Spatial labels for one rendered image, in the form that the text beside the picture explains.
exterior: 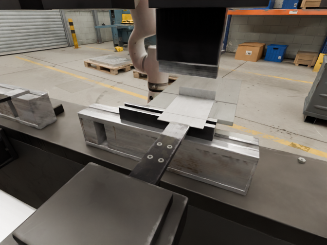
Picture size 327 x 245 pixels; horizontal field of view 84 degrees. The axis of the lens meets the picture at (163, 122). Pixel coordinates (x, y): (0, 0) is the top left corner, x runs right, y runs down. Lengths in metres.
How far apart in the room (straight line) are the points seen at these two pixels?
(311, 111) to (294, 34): 4.17
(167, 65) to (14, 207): 0.28
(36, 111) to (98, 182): 0.46
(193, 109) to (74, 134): 0.35
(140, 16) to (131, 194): 0.54
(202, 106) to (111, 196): 0.27
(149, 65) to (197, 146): 0.45
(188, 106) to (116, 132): 0.17
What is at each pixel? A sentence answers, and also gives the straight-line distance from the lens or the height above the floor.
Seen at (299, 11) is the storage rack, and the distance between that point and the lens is 5.61.
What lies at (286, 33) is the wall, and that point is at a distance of 6.73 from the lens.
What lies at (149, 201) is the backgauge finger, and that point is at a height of 1.03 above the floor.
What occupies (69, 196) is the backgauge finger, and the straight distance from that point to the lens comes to 0.19.
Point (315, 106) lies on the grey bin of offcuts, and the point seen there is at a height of 0.23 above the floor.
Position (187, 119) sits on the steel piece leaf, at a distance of 0.33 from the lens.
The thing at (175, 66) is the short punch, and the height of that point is 1.09.
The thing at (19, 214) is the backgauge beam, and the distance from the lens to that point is 0.27.
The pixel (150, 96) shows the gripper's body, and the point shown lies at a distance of 0.73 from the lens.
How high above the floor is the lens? 1.17
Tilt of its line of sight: 31 degrees down
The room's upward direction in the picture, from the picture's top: straight up
